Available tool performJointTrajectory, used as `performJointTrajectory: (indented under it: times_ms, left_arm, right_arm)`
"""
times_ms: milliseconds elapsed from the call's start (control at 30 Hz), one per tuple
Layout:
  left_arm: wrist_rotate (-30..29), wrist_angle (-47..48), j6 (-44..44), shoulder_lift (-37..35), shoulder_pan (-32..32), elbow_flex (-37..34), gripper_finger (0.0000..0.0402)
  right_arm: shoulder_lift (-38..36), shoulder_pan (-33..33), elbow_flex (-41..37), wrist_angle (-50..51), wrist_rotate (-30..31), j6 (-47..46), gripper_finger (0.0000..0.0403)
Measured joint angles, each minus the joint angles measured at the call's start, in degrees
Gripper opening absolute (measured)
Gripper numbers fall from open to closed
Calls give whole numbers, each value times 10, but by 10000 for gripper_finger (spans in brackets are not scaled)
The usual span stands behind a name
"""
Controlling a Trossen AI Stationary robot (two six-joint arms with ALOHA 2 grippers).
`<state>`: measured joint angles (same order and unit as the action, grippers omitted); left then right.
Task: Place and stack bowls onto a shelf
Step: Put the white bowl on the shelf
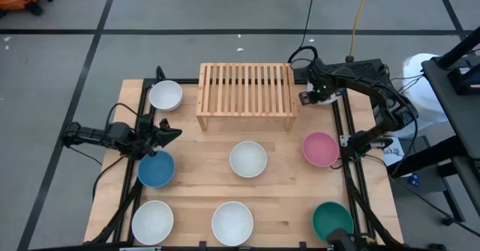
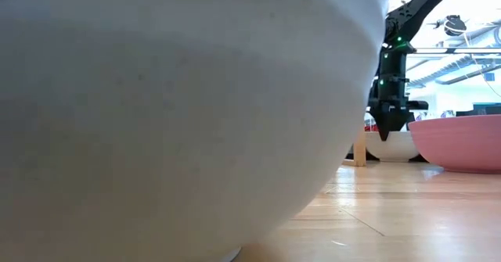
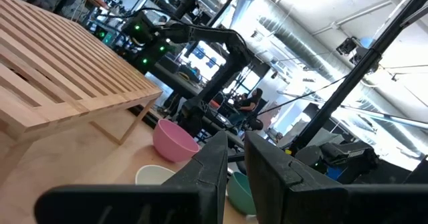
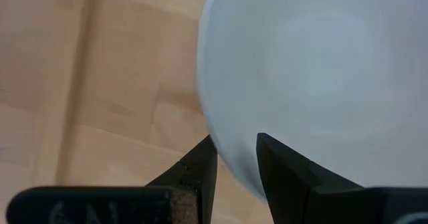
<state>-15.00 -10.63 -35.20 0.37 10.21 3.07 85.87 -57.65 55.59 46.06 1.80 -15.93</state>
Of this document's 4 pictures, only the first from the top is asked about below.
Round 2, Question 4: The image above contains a long black floor cable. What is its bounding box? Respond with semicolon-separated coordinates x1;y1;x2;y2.
287;0;319;67

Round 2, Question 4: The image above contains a black side cart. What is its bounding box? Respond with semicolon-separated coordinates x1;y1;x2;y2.
385;25;480;224

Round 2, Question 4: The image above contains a wooden slatted shelf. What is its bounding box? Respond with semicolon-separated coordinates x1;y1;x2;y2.
195;62;299;133

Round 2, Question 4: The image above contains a blue bowl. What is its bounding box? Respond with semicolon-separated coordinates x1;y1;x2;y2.
136;150;176;189

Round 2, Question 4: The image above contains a yellow floor cable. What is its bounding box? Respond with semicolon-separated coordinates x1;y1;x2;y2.
348;0;373;63

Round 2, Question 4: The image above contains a white bowl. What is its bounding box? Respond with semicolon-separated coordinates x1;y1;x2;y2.
229;140;269;179
148;79;184;112
211;201;254;247
130;200;175;247

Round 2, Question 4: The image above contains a pink bowl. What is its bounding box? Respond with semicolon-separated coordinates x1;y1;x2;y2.
301;131;341;168

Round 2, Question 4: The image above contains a green bowl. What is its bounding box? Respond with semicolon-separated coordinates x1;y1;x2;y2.
311;201;355;244

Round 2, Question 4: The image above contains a white plastic bag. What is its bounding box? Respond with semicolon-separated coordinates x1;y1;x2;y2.
401;52;442;132

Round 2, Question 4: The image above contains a white paper with writing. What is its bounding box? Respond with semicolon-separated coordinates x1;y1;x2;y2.
382;138;406;168

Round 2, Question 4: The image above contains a black device with screen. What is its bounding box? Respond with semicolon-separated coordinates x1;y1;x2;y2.
446;66;480;96

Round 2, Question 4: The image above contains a black handheld camera rig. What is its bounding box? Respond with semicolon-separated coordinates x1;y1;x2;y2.
325;227;378;251

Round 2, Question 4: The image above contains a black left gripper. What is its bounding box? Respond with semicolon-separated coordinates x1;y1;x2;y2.
136;114;184;159

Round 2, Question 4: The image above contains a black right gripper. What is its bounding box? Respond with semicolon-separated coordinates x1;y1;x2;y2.
299;76;343;106

